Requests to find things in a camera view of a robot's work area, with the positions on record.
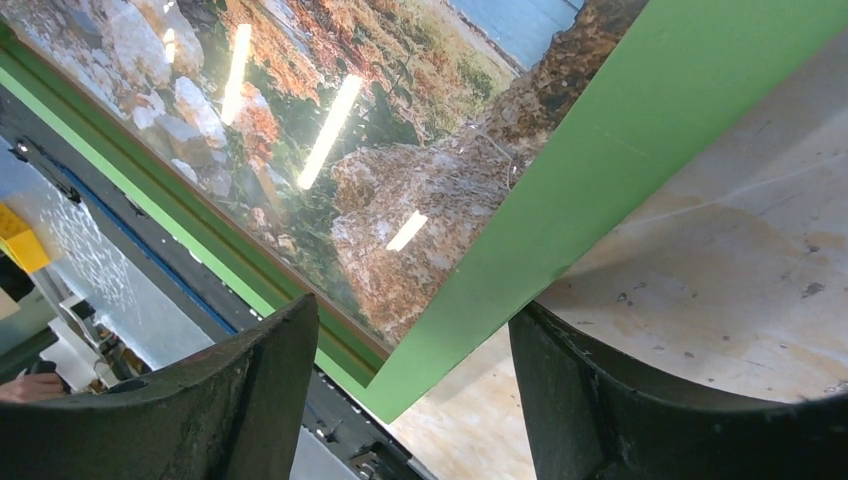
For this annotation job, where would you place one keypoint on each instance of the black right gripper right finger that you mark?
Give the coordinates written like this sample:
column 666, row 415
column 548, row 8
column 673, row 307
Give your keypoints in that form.
column 594, row 412

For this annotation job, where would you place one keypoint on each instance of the green wooden picture frame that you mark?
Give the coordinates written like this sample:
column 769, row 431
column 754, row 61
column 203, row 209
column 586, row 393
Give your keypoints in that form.
column 682, row 73

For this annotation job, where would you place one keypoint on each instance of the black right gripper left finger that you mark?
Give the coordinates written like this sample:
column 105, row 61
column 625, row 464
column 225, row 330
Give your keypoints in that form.
column 230, row 411

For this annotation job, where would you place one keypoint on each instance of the coastal landscape photo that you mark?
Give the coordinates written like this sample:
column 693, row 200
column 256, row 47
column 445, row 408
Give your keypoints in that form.
column 365, row 143

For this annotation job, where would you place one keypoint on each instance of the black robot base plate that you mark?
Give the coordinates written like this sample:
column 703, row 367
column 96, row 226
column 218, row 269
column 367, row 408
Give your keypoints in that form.
column 163, row 303

